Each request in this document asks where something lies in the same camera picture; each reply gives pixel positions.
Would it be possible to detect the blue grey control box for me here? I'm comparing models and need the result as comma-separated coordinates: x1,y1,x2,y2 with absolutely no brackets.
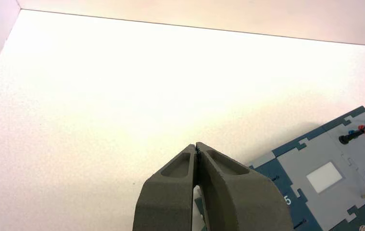
194,106,365,231

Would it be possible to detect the black banana plug cable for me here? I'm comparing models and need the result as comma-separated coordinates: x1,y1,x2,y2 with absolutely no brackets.
339,118,365,199

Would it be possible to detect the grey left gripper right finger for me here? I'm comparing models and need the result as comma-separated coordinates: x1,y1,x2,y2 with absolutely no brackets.
196,142,294,231

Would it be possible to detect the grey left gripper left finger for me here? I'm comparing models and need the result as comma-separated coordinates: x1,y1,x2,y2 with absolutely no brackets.
132,144,198,231

